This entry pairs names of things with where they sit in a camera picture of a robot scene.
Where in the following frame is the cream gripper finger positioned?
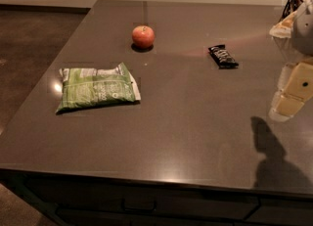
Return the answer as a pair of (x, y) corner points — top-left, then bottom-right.
(277, 64), (296, 92)
(269, 61), (313, 122)

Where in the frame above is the black rxbar chocolate bar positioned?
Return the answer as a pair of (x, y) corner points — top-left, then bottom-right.
(208, 44), (239, 69)

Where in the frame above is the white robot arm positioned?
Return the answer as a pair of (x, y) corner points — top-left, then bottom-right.
(269, 2), (313, 122)

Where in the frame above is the green jalapeno chip bag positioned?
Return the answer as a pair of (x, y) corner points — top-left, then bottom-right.
(56, 63), (141, 113)

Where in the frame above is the red apple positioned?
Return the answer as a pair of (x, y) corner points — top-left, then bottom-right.
(132, 25), (155, 49)

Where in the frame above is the black wire basket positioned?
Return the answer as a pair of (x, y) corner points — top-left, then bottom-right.
(281, 0), (313, 21)

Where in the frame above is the dark drawer handle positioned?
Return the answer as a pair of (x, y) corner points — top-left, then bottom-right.
(121, 199), (157, 213)

